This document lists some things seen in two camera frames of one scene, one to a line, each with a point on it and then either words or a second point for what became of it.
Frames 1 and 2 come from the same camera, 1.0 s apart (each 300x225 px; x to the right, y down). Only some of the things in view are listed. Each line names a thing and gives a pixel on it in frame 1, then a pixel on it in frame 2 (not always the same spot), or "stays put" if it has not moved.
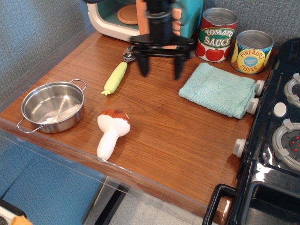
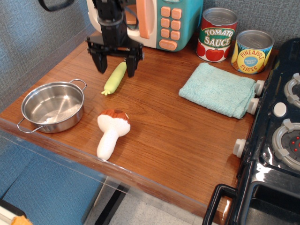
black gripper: [161, 41] to [115, 41]
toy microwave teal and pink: [127, 18] stays put
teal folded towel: [220, 91] stays put
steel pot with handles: [52, 107] stays put
